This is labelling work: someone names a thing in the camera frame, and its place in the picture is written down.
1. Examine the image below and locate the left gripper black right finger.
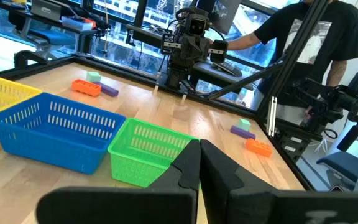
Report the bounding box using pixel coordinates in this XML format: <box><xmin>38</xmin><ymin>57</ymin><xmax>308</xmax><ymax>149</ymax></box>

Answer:
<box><xmin>199</xmin><ymin>139</ymin><xmax>358</xmax><ymax>224</ymax></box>

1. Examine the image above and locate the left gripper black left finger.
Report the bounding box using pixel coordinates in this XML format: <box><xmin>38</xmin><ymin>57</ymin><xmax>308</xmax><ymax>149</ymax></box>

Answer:
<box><xmin>35</xmin><ymin>139</ymin><xmax>202</xmax><ymax>224</ymax></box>

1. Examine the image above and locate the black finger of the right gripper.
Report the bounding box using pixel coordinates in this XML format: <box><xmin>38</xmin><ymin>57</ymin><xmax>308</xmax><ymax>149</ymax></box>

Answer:
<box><xmin>209</xmin><ymin>39</ymin><xmax>229</xmax><ymax>64</ymax></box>
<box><xmin>161</xmin><ymin>33</ymin><xmax>176</xmax><ymax>56</ymax></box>

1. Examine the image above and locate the purple rectangular block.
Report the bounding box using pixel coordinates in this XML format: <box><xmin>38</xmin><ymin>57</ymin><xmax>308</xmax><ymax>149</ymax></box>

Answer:
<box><xmin>230</xmin><ymin>125</ymin><xmax>257</xmax><ymax>141</ymax></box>
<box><xmin>92</xmin><ymin>81</ymin><xmax>119</xmax><ymax>98</ymax></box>

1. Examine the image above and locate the mint green block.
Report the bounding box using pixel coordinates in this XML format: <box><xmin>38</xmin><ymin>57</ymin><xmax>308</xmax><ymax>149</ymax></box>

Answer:
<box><xmin>237</xmin><ymin>118</ymin><xmax>252</xmax><ymax>132</ymax></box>
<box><xmin>86</xmin><ymin>71</ymin><xmax>102</xmax><ymax>83</ymax></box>

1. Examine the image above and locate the orange studded building block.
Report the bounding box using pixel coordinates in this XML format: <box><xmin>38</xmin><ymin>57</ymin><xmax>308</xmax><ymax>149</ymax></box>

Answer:
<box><xmin>244</xmin><ymin>138</ymin><xmax>273</xmax><ymax>158</ymax></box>
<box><xmin>71</xmin><ymin>78</ymin><xmax>102</xmax><ymax>98</ymax></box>

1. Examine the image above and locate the black keyboard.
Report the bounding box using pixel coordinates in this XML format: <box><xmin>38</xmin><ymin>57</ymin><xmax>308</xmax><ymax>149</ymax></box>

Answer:
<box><xmin>211</xmin><ymin>60</ymin><xmax>244</xmax><ymax>78</ymax></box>

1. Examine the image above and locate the black desk with monitor pole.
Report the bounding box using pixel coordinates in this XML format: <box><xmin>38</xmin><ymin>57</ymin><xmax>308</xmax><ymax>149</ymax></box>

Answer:
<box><xmin>126</xmin><ymin>24</ymin><xmax>170</xmax><ymax>50</ymax></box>

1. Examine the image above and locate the black desk with keyboard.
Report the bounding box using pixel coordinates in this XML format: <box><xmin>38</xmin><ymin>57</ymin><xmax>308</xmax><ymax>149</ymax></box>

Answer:
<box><xmin>191</xmin><ymin>60</ymin><xmax>254</xmax><ymax>91</ymax></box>

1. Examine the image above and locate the black computer monitor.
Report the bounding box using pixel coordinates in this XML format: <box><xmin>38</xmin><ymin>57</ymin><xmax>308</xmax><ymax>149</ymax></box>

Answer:
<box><xmin>196</xmin><ymin>0</ymin><xmax>242</xmax><ymax>35</ymax></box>

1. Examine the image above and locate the green plastic basket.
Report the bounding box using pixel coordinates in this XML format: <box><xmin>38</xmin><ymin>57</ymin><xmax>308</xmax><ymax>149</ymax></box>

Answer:
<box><xmin>108</xmin><ymin>117</ymin><xmax>200</xmax><ymax>189</ymax></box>

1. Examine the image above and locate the blue plastic basket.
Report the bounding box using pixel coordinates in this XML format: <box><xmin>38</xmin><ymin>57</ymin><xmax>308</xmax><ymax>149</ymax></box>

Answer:
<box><xmin>0</xmin><ymin>92</ymin><xmax>127</xmax><ymax>175</ymax></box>

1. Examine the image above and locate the white tray with orange parts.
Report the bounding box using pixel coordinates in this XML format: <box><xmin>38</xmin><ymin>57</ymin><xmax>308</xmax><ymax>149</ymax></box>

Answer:
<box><xmin>61</xmin><ymin>16</ymin><xmax>96</xmax><ymax>31</ymax></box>

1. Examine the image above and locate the person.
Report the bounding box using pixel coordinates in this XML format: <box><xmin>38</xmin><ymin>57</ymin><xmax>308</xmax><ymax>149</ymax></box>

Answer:
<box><xmin>227</xmin><ymin>0</ymin><xmax>358</xmax><ymax>125</ymax></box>

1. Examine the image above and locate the silver case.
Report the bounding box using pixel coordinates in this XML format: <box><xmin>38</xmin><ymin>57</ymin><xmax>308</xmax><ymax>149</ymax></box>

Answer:
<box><xmin>30</xmin><ymin>0</ymin><xmax>62</xmax><ymax>22</ymax></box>

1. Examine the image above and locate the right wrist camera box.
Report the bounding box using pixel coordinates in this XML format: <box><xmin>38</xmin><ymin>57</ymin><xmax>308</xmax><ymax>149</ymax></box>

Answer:
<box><xmin>186</xmin><ymin>17</ymin><xmax>207</xmax><ymax>37</ymax></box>

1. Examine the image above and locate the black aluminium table frame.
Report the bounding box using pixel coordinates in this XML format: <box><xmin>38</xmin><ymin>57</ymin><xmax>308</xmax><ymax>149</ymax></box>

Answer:
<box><xmin>0</xmin><ymin>0</ymin><xmax>331</xmax><ymax>191</ymax></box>

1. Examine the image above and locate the thin hanging cord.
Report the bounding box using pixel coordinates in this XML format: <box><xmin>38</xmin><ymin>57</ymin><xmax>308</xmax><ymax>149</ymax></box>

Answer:
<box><xmin>103</xmin><ymin>0</ymin><xmax>109</xmax><ymax>55</ymax></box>

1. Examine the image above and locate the dark chair with white frame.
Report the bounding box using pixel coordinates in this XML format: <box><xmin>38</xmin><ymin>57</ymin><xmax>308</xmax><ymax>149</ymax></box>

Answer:
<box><xmin>317</xmin><ymin>136</ymin><xmax>358</xmax><ymax>192</ymax></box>

